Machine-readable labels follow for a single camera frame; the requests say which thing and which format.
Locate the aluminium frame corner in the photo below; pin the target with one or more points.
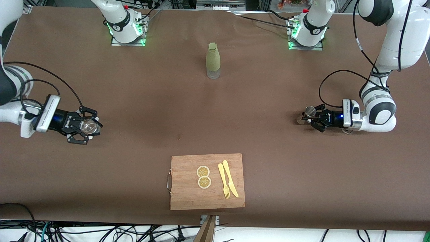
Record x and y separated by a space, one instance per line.
28 8

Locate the grey power strip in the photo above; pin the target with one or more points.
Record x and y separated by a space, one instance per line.
218 4

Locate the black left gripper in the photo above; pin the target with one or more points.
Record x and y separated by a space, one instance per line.
332 118

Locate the steel double jigger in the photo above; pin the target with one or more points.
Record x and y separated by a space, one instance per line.
309 110

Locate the yellow plastic knife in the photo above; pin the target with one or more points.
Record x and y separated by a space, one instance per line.
228 174

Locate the wooden cutting board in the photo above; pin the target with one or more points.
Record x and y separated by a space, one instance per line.
188 191

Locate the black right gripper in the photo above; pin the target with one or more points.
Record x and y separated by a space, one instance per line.
63 122

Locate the small clear glass beaker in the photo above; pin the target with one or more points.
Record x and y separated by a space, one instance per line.
88 127

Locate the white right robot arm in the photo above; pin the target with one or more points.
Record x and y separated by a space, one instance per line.
10 114

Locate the green sleeved glass bottle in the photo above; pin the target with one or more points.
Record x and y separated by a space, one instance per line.
213 57

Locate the brown table cover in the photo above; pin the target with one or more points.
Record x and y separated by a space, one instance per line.
168 117

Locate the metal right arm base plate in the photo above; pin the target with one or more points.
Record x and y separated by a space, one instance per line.
127 44

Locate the small green object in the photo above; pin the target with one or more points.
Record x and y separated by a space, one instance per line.
427 237

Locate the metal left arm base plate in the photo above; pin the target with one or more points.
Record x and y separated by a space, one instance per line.
302 48

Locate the yellow plastic fork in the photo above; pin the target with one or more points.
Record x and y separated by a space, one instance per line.
223 178

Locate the yellow lemon slice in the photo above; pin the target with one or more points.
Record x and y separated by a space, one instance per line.
204 182
203 171

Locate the small metal bracket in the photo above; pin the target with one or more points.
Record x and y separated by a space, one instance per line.
216 219

